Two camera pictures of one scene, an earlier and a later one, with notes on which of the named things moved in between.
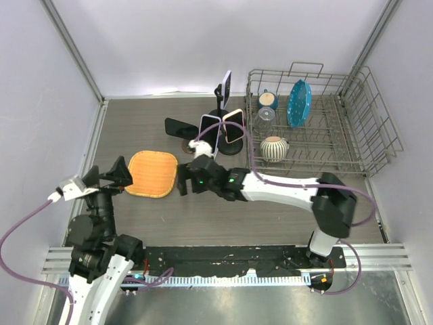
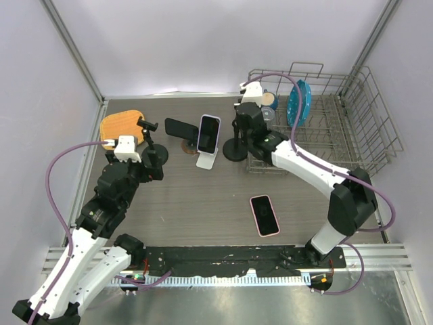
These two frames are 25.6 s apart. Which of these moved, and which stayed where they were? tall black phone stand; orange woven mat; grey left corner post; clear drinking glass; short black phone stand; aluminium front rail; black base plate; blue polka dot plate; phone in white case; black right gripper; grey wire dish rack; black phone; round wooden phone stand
Moved: short black phone stand; black right gripper; orange woven mat; tall black phone stand
Stayed: clear drinking glass; black base plate; phone in white case; grey wire dish rack; grey left corner post; black phone; blue polka dot plate; round wooden phone stand; aluminium front rail
